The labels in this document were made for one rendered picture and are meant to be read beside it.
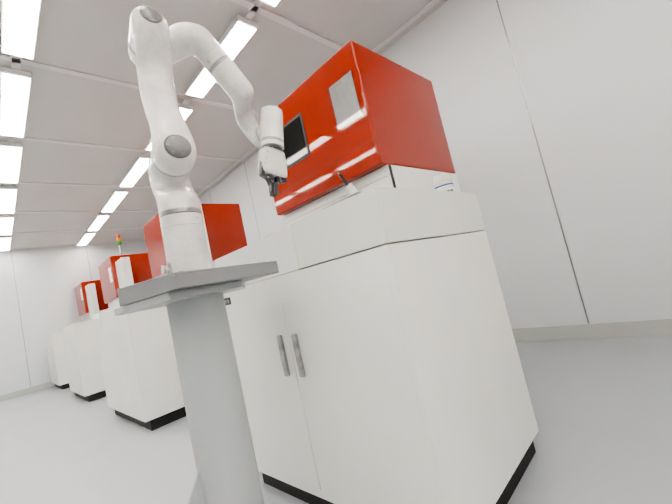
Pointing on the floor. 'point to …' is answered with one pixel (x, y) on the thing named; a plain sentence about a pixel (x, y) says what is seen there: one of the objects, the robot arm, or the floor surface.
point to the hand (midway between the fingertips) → (273, 190)
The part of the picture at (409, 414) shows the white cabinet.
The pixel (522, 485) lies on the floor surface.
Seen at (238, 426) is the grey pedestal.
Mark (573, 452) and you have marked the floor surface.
